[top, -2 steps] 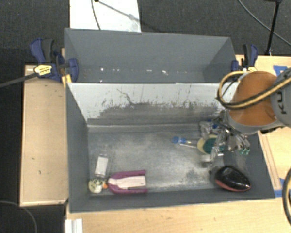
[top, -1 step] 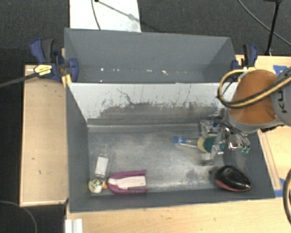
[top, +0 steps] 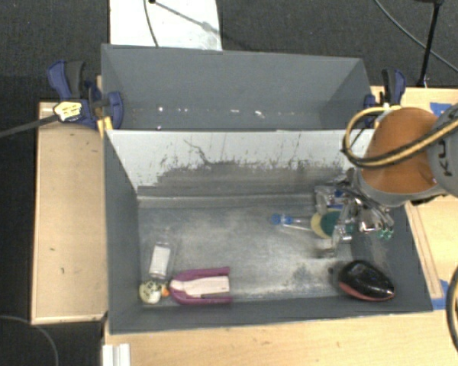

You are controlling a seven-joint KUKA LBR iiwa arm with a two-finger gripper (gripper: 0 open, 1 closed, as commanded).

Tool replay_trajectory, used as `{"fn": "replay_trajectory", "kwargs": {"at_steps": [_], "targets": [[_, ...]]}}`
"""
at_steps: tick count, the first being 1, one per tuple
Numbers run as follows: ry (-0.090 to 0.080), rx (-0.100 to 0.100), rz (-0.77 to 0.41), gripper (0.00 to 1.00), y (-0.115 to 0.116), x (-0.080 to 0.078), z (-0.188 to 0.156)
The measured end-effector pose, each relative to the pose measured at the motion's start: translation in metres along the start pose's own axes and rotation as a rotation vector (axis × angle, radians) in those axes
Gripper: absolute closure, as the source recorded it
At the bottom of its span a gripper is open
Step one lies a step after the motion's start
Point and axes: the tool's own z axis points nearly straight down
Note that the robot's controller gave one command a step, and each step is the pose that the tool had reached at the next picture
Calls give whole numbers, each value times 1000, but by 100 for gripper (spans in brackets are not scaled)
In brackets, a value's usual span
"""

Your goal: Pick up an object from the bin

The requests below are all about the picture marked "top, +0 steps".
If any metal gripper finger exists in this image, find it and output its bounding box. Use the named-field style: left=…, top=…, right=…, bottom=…
left=314, top=183, right=343, bottom=215
left=318, top=222, right=353, bottom=259

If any green and yellow round disc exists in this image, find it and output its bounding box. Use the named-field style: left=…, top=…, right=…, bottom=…
left=310, top=209, right=344, bottom=240

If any clear glass jar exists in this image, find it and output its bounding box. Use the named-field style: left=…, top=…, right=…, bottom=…
left=147, top=237, right=176, bottom=281

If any clear bottle with blue cap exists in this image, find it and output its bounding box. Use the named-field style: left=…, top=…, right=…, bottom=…
left=269, top=212, right=318, bottom=233

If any grey metal bin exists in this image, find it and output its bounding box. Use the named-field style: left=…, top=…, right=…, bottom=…
left=100, top=43, right=434, bottom=335

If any purple and white stapler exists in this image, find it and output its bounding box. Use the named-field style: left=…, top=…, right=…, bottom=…
left=168, top=266, right=234, bottom=306

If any black and red computer mouse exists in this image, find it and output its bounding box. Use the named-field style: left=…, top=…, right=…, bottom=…
left=336, top=258, right=397, bottom=303

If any pale wood board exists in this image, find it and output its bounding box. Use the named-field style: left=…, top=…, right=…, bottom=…
left=30, top=101, right=110, bottom=326

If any white spotted toy ball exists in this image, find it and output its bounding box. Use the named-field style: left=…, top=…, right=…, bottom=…
left=138, top=279, right=163, bottom=305

